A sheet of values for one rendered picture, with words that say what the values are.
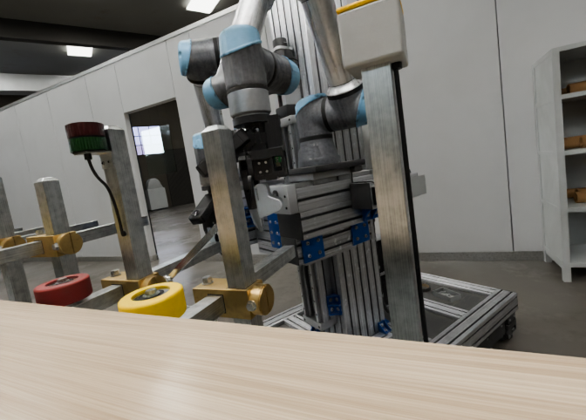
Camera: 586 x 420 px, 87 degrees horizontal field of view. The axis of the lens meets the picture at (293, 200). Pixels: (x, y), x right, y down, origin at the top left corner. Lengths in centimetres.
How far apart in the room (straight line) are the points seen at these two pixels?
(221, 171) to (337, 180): 62
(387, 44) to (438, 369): 32
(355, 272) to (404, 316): 98
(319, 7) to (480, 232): 256
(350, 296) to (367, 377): 120
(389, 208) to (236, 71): 34
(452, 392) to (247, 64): 52
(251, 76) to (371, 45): 24
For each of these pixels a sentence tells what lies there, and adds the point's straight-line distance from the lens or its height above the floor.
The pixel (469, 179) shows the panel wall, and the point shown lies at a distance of 307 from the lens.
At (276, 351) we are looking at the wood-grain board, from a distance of 28.
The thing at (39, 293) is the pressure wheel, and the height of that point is 90.
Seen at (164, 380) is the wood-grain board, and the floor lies 90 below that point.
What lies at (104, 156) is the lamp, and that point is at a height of 112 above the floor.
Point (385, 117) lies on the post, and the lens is 41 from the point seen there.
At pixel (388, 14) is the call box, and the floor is 119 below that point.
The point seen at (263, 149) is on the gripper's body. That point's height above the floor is 108.
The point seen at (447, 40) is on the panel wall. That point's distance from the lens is 316.
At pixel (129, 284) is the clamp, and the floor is 86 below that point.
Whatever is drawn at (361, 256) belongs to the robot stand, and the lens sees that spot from 144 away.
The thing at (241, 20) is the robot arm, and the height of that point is 141.
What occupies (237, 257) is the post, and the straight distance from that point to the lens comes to 52.
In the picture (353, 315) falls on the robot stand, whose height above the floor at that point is 37.
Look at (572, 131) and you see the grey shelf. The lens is 317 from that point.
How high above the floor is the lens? 104
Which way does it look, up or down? 6 degrees down
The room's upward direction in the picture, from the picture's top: 8 degrees counter-clockwise
